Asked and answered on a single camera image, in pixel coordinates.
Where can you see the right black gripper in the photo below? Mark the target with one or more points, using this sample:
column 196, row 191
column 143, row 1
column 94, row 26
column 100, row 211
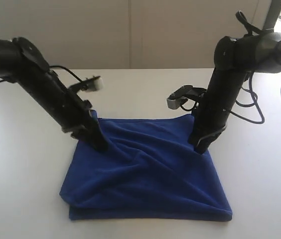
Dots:
column 209, row 123

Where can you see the blue microfibre towel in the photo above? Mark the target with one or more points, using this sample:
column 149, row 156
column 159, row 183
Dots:
column 149, row 171

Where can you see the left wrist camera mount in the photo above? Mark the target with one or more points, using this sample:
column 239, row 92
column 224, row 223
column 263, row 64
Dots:
column 88, row 85

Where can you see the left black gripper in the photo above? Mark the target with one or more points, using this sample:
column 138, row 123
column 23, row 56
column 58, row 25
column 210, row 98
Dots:
column 74, row 118

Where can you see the dark window frame post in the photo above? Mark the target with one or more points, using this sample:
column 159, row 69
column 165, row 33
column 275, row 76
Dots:
column 273, row 13

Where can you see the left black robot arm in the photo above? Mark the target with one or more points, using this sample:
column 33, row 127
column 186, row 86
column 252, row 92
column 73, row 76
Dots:
column 21, row 62

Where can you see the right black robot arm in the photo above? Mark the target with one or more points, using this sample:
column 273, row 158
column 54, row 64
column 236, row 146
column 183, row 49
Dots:
column 235, row 60

